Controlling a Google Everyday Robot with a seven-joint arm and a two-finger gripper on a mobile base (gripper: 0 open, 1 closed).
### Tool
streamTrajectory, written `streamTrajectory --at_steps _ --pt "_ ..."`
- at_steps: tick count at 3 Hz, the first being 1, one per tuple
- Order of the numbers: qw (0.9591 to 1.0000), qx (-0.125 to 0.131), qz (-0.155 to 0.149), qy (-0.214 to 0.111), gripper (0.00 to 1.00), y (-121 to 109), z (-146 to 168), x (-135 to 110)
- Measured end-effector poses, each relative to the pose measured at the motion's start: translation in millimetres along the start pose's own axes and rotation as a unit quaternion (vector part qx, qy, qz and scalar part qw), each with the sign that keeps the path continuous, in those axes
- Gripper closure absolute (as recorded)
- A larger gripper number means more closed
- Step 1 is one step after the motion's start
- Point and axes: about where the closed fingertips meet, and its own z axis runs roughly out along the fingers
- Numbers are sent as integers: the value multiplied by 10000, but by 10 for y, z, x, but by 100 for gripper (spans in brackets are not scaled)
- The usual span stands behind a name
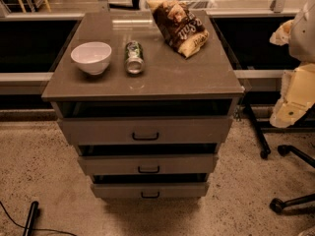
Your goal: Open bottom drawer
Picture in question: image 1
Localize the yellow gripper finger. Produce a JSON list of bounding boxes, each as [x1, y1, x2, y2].
[[270, 20, 293, 46]]

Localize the black chair leg left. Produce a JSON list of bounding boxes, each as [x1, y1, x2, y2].
[[23, 201, 38, 236]]

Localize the grey bottom drawer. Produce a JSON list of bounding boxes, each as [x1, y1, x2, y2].
[[91, 182, 209, 199]]

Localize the grey middle drawer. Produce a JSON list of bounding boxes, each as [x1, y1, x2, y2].
[[78, 154, 218, 176]]

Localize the grey top drawer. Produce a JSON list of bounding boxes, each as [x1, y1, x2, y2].
[[58, 117, 232, 146]]

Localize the green soda can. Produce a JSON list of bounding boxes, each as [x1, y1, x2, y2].
[[125, 40, 145, 75]]

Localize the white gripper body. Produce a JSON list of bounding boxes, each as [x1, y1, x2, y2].
[[270, 63, 315, 128]]

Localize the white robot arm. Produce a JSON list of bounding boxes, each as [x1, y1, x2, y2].
[[270, 0, 315, 128]]

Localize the grey drawer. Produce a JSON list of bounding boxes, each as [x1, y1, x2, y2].
[[91, 182, 209, 199], [78, 154, 218, 176], [58, 117, 232, 146]]

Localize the brown chip bag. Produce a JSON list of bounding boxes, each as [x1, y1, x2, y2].
[[147, 0, 209, 58]]

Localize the black floor cable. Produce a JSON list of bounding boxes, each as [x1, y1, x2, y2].
[[0, 201, 78, 236]]

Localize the white bowl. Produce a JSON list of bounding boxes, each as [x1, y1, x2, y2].
[[71, 41, 112, 75]]

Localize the grey drawer cabinet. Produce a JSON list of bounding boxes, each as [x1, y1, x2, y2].
[[41, 10, 246, 202]]

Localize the black chair base legs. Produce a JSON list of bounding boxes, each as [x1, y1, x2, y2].
[[269, 144, 315, 214]]

